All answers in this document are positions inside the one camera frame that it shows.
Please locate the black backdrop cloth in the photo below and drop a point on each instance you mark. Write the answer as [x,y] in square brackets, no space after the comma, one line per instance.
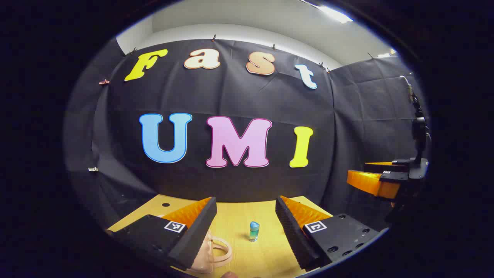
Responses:
[231,96]

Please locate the pink suitcase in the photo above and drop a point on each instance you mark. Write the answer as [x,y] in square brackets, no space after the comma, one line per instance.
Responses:
[204,259]

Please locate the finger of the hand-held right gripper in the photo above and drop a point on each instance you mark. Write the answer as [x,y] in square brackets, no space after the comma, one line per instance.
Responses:
[370,183]
[397,166]

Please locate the ceiling light strip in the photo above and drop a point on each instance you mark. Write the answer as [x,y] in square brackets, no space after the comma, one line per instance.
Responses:
[334,13]

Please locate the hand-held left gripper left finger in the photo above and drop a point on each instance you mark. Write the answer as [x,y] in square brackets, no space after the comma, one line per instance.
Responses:
[195,239]

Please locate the blue skin care bottle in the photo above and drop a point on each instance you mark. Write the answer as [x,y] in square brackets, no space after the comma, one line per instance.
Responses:
[254,231]

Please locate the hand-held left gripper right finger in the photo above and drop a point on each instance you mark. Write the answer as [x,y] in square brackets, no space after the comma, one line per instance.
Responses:
[293,239]

